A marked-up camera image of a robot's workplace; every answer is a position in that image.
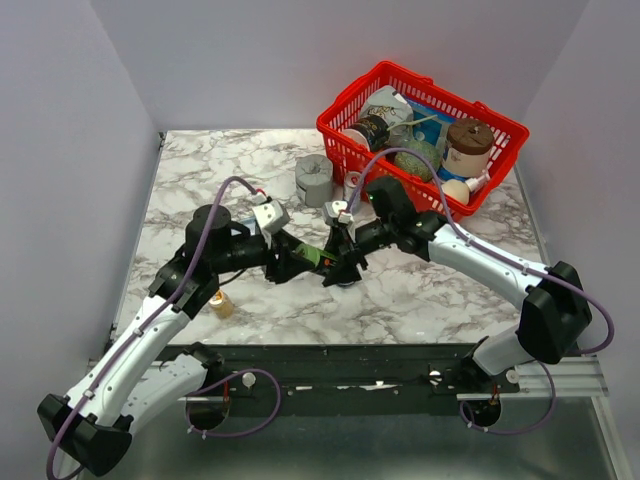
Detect aluminium rail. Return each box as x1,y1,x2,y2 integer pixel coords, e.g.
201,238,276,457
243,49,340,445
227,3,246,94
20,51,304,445
79,355,610,402

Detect beige egg shaped ball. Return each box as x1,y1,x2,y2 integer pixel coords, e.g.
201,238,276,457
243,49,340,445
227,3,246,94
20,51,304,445
441,179,471,205

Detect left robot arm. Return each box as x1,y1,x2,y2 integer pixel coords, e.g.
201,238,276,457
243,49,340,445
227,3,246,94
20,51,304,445
37,200,321,477

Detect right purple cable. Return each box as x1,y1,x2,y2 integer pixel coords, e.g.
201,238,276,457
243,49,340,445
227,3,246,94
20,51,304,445
347,146,616,435

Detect brown lid white tub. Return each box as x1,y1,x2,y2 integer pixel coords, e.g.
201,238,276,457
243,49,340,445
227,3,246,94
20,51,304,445
441,117,494,179

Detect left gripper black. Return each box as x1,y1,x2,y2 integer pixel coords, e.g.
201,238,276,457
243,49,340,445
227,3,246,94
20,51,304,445
213,228,317,285

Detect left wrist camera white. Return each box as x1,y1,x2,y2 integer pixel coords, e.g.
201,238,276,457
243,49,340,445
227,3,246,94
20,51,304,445
252,199,290,235

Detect black table front frame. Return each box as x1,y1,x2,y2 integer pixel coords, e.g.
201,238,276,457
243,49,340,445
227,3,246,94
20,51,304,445
102,342,521,419

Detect red bull can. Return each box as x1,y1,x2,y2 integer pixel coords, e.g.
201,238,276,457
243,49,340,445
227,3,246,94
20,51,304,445
342,171,361,201

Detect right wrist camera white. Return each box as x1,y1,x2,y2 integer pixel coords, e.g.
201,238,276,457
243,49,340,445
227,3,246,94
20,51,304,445
322,200,353,226

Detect amber pill bottle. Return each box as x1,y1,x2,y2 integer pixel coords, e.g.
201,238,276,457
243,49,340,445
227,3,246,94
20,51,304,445
208,290,234,320

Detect grey toilet paper roll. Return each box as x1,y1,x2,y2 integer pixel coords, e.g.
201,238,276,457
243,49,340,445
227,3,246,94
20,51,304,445
295,154,333,208

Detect light blue rectangular tray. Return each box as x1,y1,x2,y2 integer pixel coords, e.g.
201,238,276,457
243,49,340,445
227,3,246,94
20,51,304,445
232,217,257,236

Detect white pump bottle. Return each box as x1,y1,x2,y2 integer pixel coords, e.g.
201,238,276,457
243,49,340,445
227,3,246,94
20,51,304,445
465,170,491,194

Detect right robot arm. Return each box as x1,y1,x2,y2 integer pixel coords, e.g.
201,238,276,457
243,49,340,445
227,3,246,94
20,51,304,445
322,176,592,392

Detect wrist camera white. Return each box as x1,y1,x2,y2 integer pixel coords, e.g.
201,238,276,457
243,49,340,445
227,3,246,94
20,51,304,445
322,200,353,226
252,199,290,235

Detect red shopping basket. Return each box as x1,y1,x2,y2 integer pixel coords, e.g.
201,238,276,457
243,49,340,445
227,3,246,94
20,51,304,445
316,61,529,221

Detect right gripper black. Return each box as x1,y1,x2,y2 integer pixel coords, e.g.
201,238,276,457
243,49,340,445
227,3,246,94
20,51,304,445
317,217,395,287

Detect orange fruit in basket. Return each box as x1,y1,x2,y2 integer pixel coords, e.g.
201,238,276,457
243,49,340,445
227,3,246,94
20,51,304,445
372,150,387,163

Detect green melon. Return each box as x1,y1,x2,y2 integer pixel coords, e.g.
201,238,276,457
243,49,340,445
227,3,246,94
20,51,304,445
394,140,441,182

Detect blue box in basket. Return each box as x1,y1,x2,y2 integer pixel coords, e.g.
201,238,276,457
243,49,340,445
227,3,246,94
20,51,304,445
401,100,455,152

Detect grey printed pouch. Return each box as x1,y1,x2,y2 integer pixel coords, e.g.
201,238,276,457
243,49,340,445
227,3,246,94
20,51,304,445
359,85,414,147

